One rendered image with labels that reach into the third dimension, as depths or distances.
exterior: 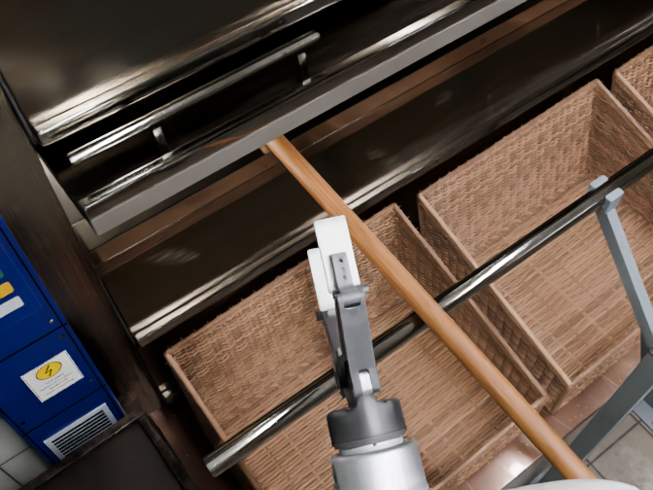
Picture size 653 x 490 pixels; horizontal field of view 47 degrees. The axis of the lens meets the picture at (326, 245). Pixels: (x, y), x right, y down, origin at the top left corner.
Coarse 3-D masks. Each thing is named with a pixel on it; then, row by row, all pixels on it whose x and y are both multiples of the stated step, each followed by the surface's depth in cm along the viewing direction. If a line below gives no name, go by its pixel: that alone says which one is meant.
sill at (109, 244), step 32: (544, 0) 139; (480, 32) 134; (416, 64) 129; (448, 64) 134; (352, 96) 125; (384, 96) 128; (320, 128) 123; (256, 160) 118; (192, 192) 115; (224, 192) 119; (128, 224) 111; (160, 224) 114; (96, 256) 110
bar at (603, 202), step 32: (640, 160) 119; (608, 192) 116; (544, 224) 112; (608, 224) 119; (512, 256) 109; (448, 288) 107; (480, 288) 107; (640, 288) 122; (416, 320) 103; (640, 320) 124; (384, 352) 101; (640, 352) 130; (320, 384) 98; (640, 384) 132; (288, 416) 96; (608, 416) 146; (640, 416) 217; (224, 448) 94; (256, 448) 95; (576, 448) 164; (544, 480) 187
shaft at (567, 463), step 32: (288, 160) 115; (320, 192) 111; (352, 224) 108; (384, 256) 105; (416, 288) 102; (448, 320) 100; (480, 352) 98; (480, 384) 97; (512, 416) 94; (544, 448) 91
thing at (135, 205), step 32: (352, 0) 106; (384, 0) 105; (416, 0) 104; (448, 0) 103; (512, 0) 103; (288, 32) 103; (320, 32) 102; (352, 32) 101; (384, 32) 100; (448, 32) 99; (224, 64) 99; (288, 64) 98; (320, 64) 97; (384, 64) 95; (160, 96) 96; (224, 96) 95; (256, 96) 94; (320, 96) 92; (96, 128) 93; (192, 128) 91; (288, 128) 92; (64, 160) 90; (96, 160) 89; (128, 160) 88; (224, 160) 89; (160, 192) 86; (96, 224) 83
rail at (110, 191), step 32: (480, 0) 99; (416, 32) 96; (352, 64) 92; (288, 96) 90; (224, 128) 87; (256, 128) 89; (160, 160) 84; (192, 160) 86; (96, 192) 82; (128, 192) 83
